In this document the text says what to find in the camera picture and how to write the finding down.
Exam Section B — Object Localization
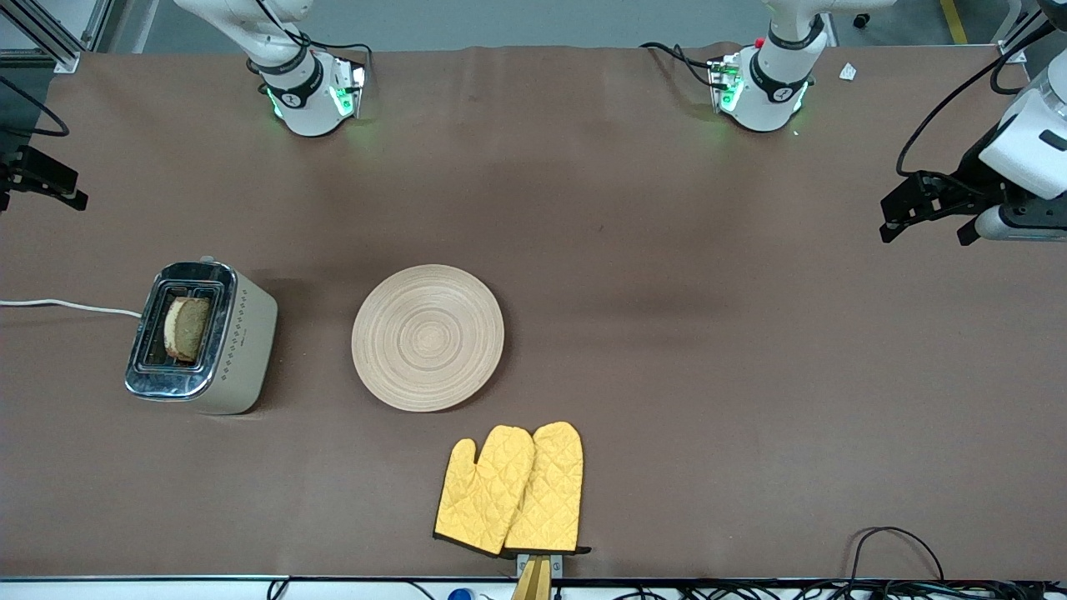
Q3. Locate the brown toast slice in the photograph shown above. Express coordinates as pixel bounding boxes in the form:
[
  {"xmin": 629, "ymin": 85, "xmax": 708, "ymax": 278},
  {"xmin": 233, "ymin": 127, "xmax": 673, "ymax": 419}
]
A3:
[{"xmin": 163, "ymin": 296, "xmax": 212, "ymax": 364}]

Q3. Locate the round wooden plate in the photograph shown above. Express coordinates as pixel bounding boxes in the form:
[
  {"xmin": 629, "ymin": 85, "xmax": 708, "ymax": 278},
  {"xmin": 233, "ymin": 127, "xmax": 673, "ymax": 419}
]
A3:
[{"xmin": 351, "ymin": 264, "xmax": 505, "ymax": 413}]

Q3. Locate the beige chrome toaster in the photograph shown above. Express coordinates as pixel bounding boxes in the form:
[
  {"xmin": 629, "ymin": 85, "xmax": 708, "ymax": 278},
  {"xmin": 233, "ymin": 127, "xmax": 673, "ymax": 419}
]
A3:
[{"xmin": 124, "ymin": 256, "xmax": 279, "ymax": 416}]

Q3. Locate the brown table cover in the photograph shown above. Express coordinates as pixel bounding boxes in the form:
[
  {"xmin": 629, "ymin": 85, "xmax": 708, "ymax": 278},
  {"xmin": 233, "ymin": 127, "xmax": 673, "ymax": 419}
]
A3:
[{"xmin": 0, "ymin": 42, "xmax": 1067, "ymax": 582}]

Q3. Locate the yellow quilted oven mitt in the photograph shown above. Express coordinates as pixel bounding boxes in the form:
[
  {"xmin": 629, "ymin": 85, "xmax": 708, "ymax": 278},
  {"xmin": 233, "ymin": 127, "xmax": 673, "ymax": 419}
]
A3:
[
  {"xmin": 433, "ymin": 425, "xmax": 536, "ymax": 558},
  {"xmin": 504, "ymin": 421, "xmax": 591, "ymax": 556}
]

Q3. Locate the wooden mitt hanger peg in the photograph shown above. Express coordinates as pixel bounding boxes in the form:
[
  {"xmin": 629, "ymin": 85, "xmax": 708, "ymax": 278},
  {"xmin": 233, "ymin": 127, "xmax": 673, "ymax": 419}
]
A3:
[{"xmin": 511, "ymin": 553, "xmax": 564, "ymax": 600}]

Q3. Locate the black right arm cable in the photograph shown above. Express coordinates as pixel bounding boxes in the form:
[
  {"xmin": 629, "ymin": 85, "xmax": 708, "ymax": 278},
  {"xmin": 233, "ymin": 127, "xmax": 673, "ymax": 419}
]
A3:
[{"xmin": 0, "ymin": 77, "xmax": 70, "ymax": 139}]

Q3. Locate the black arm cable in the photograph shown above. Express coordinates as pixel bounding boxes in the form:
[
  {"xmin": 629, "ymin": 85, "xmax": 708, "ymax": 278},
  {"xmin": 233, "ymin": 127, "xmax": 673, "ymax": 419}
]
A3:
[
  {"xmin": 898, "ymin": 21, "xmax": 1053, "ymax": 178},
  {"xmin": 0, "ymin": 77, "xmax": 70, "ymax": 139}
]

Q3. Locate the white toaster power cord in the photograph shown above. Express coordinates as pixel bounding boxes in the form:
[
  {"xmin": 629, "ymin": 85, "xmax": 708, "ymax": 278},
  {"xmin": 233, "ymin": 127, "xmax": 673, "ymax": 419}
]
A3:
[{"xmin": 0, "ymin": 298, "xmax": 144, "ymax": 319}]

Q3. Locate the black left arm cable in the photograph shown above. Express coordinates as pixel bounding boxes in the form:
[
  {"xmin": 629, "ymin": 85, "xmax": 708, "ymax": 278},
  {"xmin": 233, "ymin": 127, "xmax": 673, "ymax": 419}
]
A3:
[{"xmin": 898, "ymin": 21, "xmax": 1053, "ymax": 178}]

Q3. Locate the aluminium frame profile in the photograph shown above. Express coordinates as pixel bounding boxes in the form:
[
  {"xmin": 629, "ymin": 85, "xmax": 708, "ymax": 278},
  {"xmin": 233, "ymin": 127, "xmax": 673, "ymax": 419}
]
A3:
[
  {"xmin": 996, "ymin": 0, "xmax": 1053, "ymax": 65},
  {"xmin": 0, "ymin": 0, "xmax": 115, "ymax": 74}
]

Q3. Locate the black left base cable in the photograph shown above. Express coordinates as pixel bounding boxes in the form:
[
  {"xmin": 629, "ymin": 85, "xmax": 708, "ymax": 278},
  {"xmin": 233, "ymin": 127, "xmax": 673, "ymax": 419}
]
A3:
[{"xmin": 639, "ymin": 41, "xmax": 728, "ymax": 89}]

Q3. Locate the black base cable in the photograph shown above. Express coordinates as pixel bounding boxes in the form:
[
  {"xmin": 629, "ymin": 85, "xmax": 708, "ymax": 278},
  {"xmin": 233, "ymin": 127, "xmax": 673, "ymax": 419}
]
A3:
[
  {"xmin": 254, "ymin": 0, "xmax": 374, "ymax": 78},
  {"xmin": 639, "ymin": 41, "xmax": 728, "ymax": 89}
]

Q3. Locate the black looped cable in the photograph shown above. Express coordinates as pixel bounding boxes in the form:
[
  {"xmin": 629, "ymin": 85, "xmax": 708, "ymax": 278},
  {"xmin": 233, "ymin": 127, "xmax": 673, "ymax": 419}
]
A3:
[{"xmin": 845, "ymin": 526, "xmax": 948, "ymax": 586}]

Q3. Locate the black right base cable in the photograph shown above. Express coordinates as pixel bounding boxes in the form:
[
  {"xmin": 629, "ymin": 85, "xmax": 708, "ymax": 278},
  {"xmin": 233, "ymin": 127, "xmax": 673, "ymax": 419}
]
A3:
[{"xmin": 254, "ymin": 0, "xmax": 374, "ymax": 78}]

